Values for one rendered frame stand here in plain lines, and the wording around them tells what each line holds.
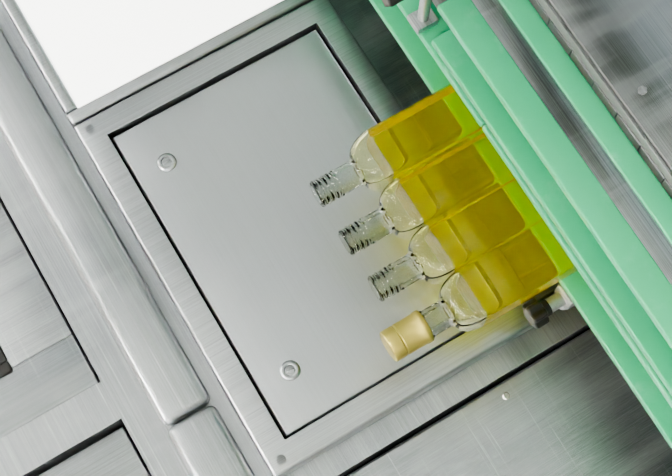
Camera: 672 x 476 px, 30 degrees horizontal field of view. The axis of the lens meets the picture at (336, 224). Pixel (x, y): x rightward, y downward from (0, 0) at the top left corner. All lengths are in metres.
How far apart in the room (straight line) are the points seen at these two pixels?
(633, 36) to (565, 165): 0.14
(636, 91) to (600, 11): 0.09
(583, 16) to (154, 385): 0.60
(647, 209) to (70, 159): 0.66
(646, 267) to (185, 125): 0.58
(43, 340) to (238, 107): 0.35
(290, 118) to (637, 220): 0.47
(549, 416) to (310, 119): 0.43
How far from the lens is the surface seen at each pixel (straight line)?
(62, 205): 1.46
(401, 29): 1.41
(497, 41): 1.22
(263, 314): 1.39
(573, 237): 1.24
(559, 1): 1.23
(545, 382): 1.43
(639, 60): 1.22
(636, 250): 1.17
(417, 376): 1.37
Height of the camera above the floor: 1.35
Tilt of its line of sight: 9 degrees down
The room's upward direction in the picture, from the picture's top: 119 degrees counter-clockwise
